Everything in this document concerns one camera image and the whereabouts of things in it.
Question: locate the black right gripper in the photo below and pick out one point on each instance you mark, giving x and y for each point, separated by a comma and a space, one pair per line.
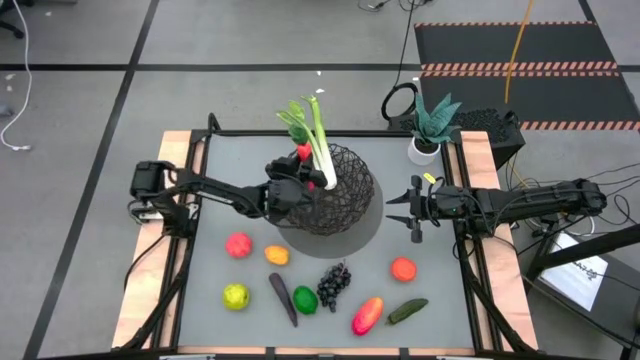
435, 207

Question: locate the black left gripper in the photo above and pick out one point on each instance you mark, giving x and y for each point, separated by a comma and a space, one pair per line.
282, 200

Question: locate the red chili pepper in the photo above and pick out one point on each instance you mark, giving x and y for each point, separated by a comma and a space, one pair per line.
304, 151

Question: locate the small orange yellow fruit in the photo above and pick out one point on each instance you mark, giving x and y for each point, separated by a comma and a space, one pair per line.
276, 255

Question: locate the pink red round fruit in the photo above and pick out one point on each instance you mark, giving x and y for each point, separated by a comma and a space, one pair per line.
238, 245

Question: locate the green cucumber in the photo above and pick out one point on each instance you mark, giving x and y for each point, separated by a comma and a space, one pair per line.
407, 310

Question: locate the dark grape bunch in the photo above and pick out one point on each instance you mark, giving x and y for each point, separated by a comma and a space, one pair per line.
332, 287

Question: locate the red yellow mango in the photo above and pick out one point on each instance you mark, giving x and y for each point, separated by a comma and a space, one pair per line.
367, 316

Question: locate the green lime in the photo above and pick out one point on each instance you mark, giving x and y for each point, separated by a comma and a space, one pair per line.
305, 300

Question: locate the dark purple eggplant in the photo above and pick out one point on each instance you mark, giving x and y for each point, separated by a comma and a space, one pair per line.
282, 297

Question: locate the yellow green apple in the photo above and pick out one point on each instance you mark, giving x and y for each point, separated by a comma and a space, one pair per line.
235, 296

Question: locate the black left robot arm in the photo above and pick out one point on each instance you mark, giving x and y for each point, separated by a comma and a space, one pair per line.
215, 190

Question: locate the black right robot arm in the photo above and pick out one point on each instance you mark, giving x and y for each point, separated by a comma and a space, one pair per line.
525, 202

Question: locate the yellow tag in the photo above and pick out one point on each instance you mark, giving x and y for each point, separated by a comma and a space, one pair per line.
429, 178

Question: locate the snake plant in white pot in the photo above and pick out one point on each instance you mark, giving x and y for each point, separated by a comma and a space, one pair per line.
424, 152

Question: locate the round dark grey mat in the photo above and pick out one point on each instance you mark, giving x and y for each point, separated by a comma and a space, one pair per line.
340, 245

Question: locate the wooden table side board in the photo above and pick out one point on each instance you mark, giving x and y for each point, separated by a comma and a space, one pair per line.
475, 160
145, 280

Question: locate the black perforated computer case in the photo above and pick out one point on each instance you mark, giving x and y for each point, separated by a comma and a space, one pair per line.
485, 125

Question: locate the white paper sheet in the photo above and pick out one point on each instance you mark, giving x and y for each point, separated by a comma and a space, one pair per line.
575, 275

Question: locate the black striped floor mat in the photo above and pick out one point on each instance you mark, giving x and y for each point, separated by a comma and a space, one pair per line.
500, 45

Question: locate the black side stand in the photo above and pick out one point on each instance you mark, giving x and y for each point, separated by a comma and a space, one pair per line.
620, 300

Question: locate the black chair base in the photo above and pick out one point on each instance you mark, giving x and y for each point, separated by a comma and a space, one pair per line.
15, 31

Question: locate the black table frame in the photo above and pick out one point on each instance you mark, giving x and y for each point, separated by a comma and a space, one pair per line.
250, 133

